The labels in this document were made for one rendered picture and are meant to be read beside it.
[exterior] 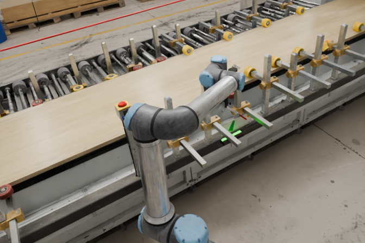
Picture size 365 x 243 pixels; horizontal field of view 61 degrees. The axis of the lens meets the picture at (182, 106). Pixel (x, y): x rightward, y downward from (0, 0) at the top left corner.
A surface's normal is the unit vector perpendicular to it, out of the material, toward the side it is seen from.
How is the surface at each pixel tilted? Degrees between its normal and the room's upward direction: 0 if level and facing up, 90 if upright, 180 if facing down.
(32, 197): 90
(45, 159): 0
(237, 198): 0
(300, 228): 0
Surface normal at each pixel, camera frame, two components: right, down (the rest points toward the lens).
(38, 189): 0.51, 0.45
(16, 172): -0.11, -0.82
